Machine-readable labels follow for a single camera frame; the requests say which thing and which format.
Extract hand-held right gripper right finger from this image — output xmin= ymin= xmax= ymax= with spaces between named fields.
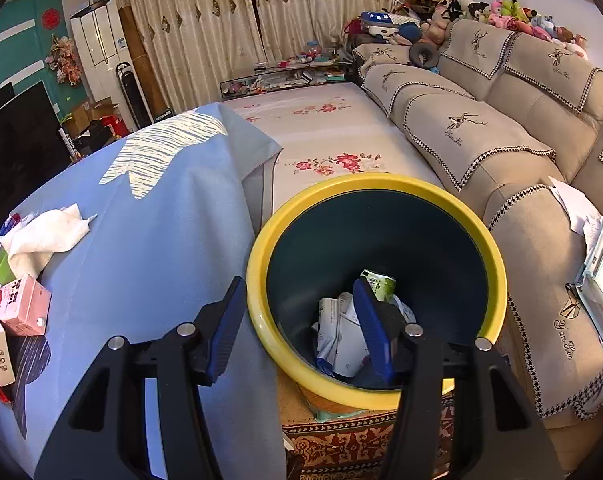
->
xmin=352 ymin=277 xmax=565 ymax=480

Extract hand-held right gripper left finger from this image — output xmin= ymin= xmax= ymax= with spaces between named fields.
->
xmin=34 ymin=276 xmax=247 ymax=480

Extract green coconut water carton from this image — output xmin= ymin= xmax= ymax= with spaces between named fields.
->
xmin=360 ymin=269 xmax=397 ymax=303

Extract paper trash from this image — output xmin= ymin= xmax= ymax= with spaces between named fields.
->
xmin=315 ymin=296 xmax=355 ymax=366

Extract yellow rimmed dark bin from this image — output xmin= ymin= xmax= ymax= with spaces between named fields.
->
xmin=246 ymin=173 xmax=509 ymax=409

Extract pink drink carton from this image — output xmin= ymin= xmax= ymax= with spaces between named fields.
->
xmin=0 ymin=274 xmax=52 ymax=337

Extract white tissue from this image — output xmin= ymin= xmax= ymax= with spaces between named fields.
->
xmin=0 ymin=203 xmax=98 ymax=278

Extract red silver snack wrapper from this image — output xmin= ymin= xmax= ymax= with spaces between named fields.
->
xmin=0 ymin=212 xmax=35 ymax=241

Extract blue printed table cloth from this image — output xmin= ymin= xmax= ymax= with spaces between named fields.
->
xmin=0 ymin=102 xmax=287 ymax=480

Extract red patterned rug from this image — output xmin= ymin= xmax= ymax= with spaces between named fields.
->
xmin=282 ymin=395 xmax=457 ymax=480

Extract floral bed sheet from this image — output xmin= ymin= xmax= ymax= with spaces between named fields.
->
xmin=222 ymin=82 xmax=442 ymax=271

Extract beige sofa with covers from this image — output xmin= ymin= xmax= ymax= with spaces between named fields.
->
xmin=351 ymin=19 xmax=603 ymax=428

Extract red gift bag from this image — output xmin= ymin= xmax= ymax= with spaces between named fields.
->
xmin=102 ymin=115 xmax=130 ymax=138

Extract stack of white papers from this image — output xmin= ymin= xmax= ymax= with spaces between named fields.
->
xmin=549 ymin=175 xmax=603 ymax=358

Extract open cardboard box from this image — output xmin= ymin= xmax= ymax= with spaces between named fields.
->
xmin=89 ymin=101 xmax=122 ymax=121
xmin=62 ymin=102 xmax=90 ymax=138

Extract black tower fan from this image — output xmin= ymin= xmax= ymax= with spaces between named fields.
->
xmin=116 ymin=62 xmax=153 ymax=131

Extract glass coffee table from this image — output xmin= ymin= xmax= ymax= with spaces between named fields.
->
xmin=219 ymin=55 xmax=355 ymax=98

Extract large black television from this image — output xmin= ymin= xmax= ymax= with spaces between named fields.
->
xmin=0 ymin=81 xmax=75 ymax=281

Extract grey neck pillow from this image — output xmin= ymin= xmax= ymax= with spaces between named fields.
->
xmin=409 ymin=41 xmax=442 ymax=72

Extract beige patterned curtain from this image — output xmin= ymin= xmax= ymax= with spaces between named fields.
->
xmin=249 ymin=0 xmax=405 ymax=61
xmin=109 ymin=0 xmax=267 ymax=111

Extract blue star print bag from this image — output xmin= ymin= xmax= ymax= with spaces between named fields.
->
xmin=359 ymin=10 xmax=399 ymax=36

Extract pile of plush toys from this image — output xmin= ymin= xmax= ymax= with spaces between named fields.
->
xmin=421 ymin=0 xmax=589 ymax=61

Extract artificial flower wall decoration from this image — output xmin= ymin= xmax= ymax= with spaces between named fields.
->
xmin=46 ymin=35 xmax=84 ymax=88

